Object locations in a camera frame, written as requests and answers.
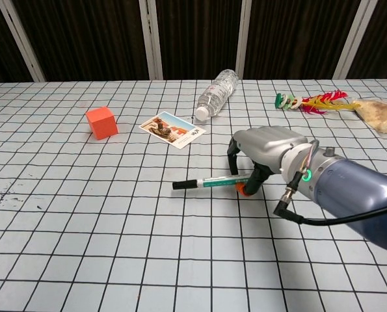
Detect green white marker pen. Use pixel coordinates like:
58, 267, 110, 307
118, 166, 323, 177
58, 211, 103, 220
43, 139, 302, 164
195, 174, 251, 190

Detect white metal frame post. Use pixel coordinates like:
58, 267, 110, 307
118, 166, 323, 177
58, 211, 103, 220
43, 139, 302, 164
332, 0, 381, 80
0, 0, 47, 82
235, 0, 261, 80
137, 0, 164, 80

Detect red yellow feather shuttlecock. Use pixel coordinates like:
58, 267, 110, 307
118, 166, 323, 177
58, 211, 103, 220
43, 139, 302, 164
274, 90, 356, 115

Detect thin coloured wrist wires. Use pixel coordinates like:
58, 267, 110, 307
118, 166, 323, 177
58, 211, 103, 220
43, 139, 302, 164
302, 139, 320, 175

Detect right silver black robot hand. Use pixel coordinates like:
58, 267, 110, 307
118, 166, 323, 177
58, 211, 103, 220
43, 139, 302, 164
227, 125, 309, 198

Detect clear plastic water bottle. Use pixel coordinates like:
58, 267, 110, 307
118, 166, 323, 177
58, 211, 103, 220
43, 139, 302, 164
194, 68, 240, 122

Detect white black checked tablecloth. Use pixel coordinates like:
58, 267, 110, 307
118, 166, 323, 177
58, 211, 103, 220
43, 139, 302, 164
0, 79, 387, 312

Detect black arm cable with plug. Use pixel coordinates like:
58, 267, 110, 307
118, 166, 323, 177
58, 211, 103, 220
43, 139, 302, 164
273, 174, 387, 226

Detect orange cube block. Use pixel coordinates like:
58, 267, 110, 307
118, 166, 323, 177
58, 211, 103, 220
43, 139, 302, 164
85, 106, 120, 141

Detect photo postcard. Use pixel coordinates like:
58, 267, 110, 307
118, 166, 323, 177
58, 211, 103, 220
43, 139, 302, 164
138, 110, 207, 150

